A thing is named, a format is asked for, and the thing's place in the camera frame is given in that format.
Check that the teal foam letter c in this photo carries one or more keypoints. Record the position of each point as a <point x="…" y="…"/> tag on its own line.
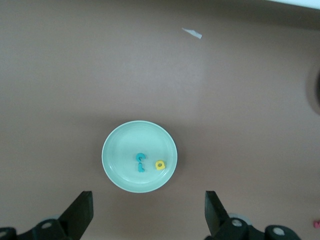
<point x="138" y="155"/>

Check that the yellow foam letter a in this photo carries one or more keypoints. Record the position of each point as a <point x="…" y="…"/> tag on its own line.
<point x="163" y="168"/>

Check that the pale green round plate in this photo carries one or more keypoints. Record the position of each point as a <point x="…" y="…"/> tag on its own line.
<point x="125" y="150"/>

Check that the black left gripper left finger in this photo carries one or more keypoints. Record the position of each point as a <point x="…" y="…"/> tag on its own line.
<point x="73" y="220"/>

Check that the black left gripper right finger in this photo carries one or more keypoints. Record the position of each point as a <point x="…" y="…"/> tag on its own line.
<point x="216" y="220"/>

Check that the brown table cover sheet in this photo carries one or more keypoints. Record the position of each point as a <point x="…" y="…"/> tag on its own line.
<point x="75" y="87"/>

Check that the teal foam letter r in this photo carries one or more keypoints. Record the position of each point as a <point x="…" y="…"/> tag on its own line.
<point x="140" y="168"/>

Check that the white torn paper scrap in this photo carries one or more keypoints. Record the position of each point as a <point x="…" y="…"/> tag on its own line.
<point x="193" y="33"/>

